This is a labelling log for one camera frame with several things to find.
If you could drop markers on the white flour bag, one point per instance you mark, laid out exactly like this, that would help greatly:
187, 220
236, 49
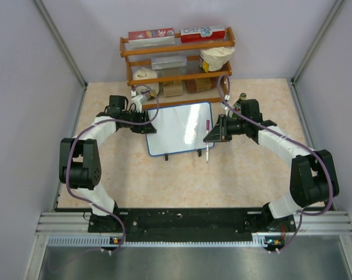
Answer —
213, 59
151, 89

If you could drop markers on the white flour bag left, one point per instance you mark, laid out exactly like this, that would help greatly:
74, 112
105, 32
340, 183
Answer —
151, 89

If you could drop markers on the brown brick-pattern box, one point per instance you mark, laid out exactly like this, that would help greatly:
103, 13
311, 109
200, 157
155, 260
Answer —
200, 85

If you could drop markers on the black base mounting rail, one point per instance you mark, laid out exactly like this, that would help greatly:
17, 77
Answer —
189, 224

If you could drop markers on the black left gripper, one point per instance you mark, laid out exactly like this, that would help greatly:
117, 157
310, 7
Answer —
143, 128

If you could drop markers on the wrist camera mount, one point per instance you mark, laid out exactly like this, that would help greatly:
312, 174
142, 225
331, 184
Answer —
227, 100
138, 99

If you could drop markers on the red foil roll box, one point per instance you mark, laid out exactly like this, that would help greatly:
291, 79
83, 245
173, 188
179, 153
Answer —
151, 38

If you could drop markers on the blue framed whiteboard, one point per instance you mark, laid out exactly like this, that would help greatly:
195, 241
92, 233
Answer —
180, 129

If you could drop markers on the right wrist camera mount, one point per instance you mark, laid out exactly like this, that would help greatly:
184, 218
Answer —
227, 100

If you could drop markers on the green glass Perrier bottle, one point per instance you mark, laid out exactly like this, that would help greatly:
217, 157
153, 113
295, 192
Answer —
238, 103

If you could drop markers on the clear plastic container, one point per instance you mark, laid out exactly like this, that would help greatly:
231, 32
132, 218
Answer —
169, 64

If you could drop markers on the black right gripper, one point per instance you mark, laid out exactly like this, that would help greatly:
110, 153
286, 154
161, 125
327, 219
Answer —
219, 133

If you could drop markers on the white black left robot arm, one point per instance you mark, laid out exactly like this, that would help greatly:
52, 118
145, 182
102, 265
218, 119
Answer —
80, 167

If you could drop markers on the white flour bag right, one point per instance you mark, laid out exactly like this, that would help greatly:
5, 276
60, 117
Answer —
213, 59

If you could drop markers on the orange wooden shelf rack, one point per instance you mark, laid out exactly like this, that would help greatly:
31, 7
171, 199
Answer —
189, 72

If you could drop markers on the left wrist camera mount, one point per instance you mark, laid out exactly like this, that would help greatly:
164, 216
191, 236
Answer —
138, 99

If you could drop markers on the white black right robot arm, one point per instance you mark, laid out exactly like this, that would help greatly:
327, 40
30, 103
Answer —
313, 176

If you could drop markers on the red white wrap box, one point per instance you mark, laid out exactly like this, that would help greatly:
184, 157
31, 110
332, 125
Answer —
205, 33

